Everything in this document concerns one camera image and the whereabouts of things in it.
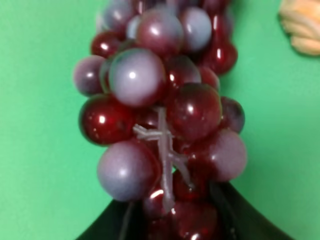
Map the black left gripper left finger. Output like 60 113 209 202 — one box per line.
77 200 147 240

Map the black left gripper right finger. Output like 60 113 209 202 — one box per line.
209 182 292 240

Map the red grape bunch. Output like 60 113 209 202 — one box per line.
73 0 247 240

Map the orange striped bread roll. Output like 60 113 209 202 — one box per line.
278 0 320 56

